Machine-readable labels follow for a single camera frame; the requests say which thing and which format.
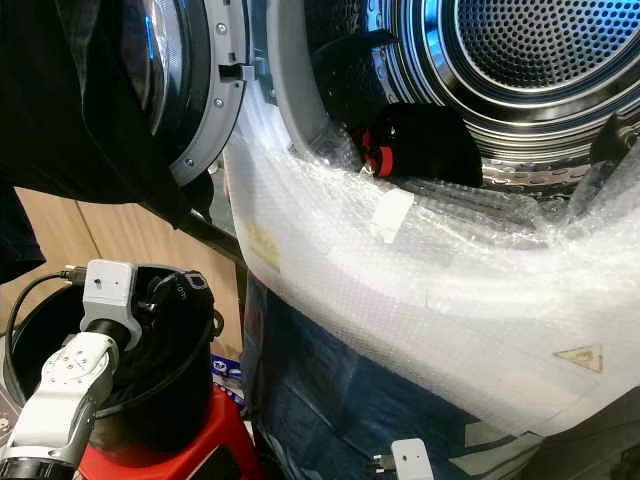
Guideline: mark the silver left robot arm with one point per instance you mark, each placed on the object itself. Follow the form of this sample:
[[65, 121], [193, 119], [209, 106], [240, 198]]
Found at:
[[65, 390]]

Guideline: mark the wooden cabinet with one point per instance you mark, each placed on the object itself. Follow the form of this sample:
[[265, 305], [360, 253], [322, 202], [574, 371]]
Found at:
[[130, 240]]

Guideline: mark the blue white printed pack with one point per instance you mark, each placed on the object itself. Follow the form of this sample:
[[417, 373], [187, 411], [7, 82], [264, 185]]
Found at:
[[226, 378]]

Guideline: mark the black plastic bucket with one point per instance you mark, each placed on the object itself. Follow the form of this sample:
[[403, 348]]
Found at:
[[170, 400]]

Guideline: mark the yellow rectangular label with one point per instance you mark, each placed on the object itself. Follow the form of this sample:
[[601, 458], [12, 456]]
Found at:
[[266, 246]]

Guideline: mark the red plastic stool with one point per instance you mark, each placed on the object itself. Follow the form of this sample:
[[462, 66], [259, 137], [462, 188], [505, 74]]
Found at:
[[210, 440]]

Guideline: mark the washer panel with blue film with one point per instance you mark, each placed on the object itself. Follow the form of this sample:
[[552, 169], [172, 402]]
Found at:
[[320, 400]]

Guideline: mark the round washer door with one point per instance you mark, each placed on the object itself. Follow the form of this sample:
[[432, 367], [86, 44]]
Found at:
[[220, 100]]

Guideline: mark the white tape piece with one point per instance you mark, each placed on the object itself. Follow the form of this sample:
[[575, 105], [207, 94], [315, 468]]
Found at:
[[392, 213]]

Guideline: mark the black hanging garment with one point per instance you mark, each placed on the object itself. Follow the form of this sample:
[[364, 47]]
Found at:
[[80, 80]]

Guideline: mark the grey rubber door gasket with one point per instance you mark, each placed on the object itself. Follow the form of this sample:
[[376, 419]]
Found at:
[[285, 80]]

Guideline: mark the clear bubble wrap sheet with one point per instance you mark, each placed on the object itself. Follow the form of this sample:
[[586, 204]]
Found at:
[[460, 290]]

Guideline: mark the black garment with red print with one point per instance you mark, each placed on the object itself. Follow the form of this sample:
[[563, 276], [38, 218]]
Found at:
[[430, 145]]

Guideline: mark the yellow triangle warning sticker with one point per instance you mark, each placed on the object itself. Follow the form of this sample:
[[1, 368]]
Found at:
[[580, 360]]

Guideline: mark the perforated steel washer drum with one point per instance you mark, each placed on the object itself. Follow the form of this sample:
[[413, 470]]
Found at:
[[540, 60]]

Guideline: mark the black cloth strip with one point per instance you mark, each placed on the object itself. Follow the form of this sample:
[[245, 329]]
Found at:
[[615, 140]]

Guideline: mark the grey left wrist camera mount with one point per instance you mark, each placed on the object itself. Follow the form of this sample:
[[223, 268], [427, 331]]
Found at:
[[110, 290]]

